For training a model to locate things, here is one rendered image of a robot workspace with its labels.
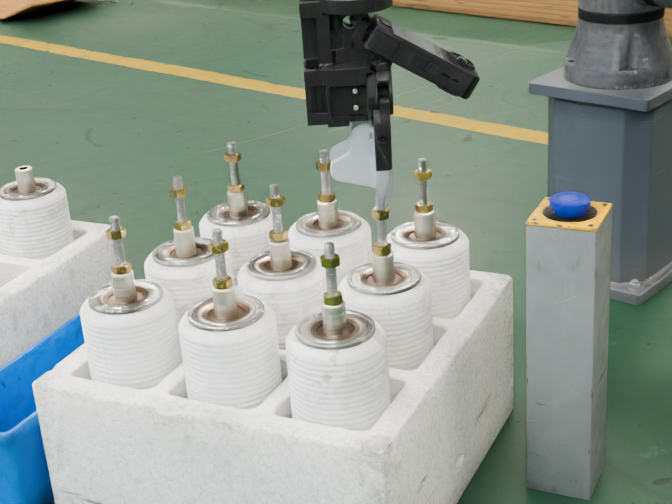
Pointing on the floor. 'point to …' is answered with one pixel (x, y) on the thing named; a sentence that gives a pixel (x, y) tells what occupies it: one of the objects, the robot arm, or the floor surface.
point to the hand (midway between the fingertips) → (387, 193)
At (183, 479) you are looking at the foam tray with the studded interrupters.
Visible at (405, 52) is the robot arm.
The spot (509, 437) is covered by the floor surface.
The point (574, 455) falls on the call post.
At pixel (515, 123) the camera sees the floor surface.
